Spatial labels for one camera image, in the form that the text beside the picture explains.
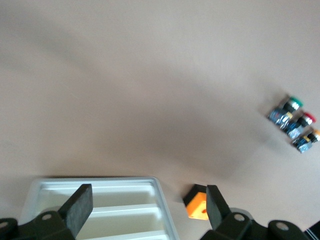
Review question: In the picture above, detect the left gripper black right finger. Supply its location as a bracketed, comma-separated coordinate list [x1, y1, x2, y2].
[199, 184, 311, 240]

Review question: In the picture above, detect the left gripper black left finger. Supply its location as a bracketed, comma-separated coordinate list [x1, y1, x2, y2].
[0, 183, 94, 240]

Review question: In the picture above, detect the green push button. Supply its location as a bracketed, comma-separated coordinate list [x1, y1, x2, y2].
[267, 94, 305, 126]

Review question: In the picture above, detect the yellow push button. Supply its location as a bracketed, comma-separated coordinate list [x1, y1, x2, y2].
[291, 128, 320, 155]

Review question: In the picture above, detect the red push button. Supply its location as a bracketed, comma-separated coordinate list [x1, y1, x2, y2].
[282, 111, 316, 140]

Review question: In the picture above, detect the orange box with hole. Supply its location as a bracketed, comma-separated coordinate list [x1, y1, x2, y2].
[182, 184, 210, 221]

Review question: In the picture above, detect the white plastic divided tray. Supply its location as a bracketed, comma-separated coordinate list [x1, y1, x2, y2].
[19, 176, 181, 240]

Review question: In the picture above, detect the brown table cover mat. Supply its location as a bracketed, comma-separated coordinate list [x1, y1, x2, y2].
[0, 0, 320, 240]

